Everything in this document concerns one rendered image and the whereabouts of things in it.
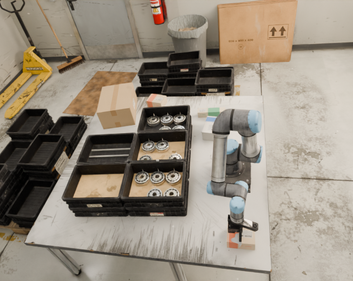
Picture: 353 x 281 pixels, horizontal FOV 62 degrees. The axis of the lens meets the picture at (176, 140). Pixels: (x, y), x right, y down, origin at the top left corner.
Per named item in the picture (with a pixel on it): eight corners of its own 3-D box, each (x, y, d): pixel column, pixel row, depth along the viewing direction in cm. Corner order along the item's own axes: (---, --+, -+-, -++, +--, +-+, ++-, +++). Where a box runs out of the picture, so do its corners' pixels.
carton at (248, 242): (254, 231, 178) (255, 225, 173) (254, 250, 170) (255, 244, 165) (227, 228, 182) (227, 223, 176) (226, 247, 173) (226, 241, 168)
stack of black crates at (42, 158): (56, 162, 327) (37, 133, 295) (81, 163, 320) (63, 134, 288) (39, 192, 300) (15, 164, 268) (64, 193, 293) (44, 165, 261)
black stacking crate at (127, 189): (187, 171, 205) (185, 160, 197) (184, 208, 184) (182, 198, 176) (133, 173, 211) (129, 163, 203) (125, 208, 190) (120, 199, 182)
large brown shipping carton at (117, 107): (135, 125, 266) (129, 107, 252) (103, 129, 268) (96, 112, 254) (137, 98, 294) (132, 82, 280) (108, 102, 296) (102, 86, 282)
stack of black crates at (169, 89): (201, 100, 368) (198, 77, 344) (198, 116, 347) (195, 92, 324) (170, 100, 377) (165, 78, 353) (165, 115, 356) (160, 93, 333)
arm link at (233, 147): (223, 149, 202) (221, 136, 192) (242, 151, 197) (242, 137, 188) (219, 163, 194) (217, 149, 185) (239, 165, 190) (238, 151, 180)
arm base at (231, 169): (243, 160, 205) (243, 150, 198) (239, 177, 195) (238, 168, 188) (222, 156, 210) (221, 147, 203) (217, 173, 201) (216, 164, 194)
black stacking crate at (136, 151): (189, 141, 225) (188, 130, 217) (187, 170, 205) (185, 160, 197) (140, 143, 232) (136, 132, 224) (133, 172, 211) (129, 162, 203)
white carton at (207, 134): (208, 123, 253) (207, 115, 246) (221, 125, 249) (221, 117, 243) (202, 140, 240) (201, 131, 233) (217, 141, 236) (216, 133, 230)
